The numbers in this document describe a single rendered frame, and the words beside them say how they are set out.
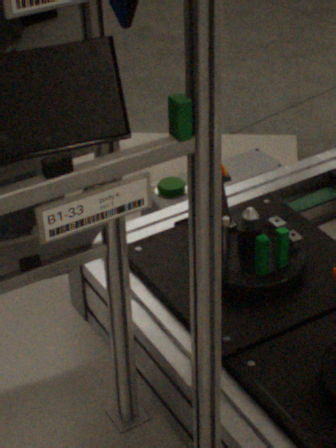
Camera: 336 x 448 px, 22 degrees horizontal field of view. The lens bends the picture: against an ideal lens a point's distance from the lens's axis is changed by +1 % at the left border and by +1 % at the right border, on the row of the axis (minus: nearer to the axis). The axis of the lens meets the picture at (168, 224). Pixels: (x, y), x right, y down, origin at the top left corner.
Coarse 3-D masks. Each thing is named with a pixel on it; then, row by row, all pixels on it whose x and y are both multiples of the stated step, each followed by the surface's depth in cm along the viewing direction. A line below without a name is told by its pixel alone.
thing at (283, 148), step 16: (128, 144) 154; (224, 144) 153; (240, 144) 153; (256, 144) 153; (272, 144) 152; (288, 144) 152; (80, 160) 150; (176, 160) 149; (288, 160) 148; (128, 176) 145; (160, 176) 145; (80, 192) 141
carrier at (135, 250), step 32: (224, 224) 95; (256, 224) 101; (288, 224) 112; (128, 256) 108; (160, 256) 107; (224, 256) 98; (256, 256) 99; (288, 256) 103; (320, 256) 106; (160, 288) 102; (224, 288) 100; (256, 288) 99; (288, 288) 101; (320, 288) 101; (224, 320) 97; (256, 320) 97; (288, 320) 97; (224, 352) 93
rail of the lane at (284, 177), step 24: (288, 168) 126; (312, 168) 126; (240, 192) 122; (264, 192) 121; (288, 192) 123; (312, 192) 126; (144, 216) 117; (168, 216) 117; (96, 240) 112; (72, 288) 115
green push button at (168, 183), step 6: (162, 180) 122; (168, 180) 122; (174, 180) 122; (180, 180) 122; (162, 186) 121; (168, 186) 121; (174, 186) 121; (180, 186) 120; (162, 192) 120; (168, 192) 120; (174, 192) 120; (180, 192) 120
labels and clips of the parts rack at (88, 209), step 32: (32, 0) 50; (64, 0) 51; (64, 160) 57; (96, 192) 59; (128, 192) 61; (64, 224) 59; (96, 224) 61; (32, 256) 82; (64, 256) 84; (96, 256) 85; (0, 288) 81
